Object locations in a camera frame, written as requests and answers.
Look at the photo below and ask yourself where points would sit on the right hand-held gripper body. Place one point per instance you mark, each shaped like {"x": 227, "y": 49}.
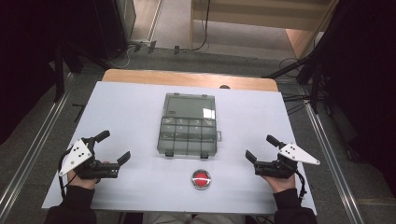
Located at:
{"x": 295, "y": 153}

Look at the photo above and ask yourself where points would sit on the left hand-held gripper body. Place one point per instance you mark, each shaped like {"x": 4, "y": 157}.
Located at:
{"x": 76, "y": 155}

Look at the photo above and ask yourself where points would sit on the person's left hand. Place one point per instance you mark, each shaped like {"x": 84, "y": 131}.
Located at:
{"x": 81, "y": 183}

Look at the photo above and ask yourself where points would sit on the person's right hand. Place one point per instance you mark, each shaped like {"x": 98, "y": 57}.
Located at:
{"x": 281, "y": 185}

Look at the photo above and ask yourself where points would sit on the white board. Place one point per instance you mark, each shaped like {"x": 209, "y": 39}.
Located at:
{"x": 134, "y": 112}

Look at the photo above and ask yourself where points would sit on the red round button object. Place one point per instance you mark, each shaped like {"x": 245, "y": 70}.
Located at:
{"x": 201, "y": 179}

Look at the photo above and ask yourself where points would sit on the clear plastic compartment box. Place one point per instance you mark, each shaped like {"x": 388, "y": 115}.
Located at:
{"x": 188, "y": 124}

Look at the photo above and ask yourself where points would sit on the black tripod stand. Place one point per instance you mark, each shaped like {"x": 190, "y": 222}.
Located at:
{"x": 306, "y": 67}

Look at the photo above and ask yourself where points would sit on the person's legs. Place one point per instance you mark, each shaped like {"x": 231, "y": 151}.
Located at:
{"x": 193, "y": 219}

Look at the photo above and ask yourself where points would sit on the wooden table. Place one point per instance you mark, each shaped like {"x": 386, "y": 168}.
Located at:
{"x": 186, "y": 78}

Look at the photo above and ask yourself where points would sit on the black curtain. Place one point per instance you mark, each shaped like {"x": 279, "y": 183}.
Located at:
{"x": 364, "y": 77}
{"x": 25, "y": 62}

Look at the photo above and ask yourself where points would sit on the black cabinet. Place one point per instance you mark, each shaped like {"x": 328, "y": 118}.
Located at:
{"x": 109, "y": 25}

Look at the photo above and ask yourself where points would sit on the light wooden shelf unit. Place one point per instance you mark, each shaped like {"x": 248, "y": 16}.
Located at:
{"x": 264, "y": 15}

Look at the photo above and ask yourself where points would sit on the metal floor rail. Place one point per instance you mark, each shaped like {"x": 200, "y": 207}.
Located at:
{"x": 330, "y": 155}
{"x": 34, "y": 146}

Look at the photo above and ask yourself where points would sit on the black stand post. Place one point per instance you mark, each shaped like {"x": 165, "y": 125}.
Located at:
{"x": 59, "y": 74}

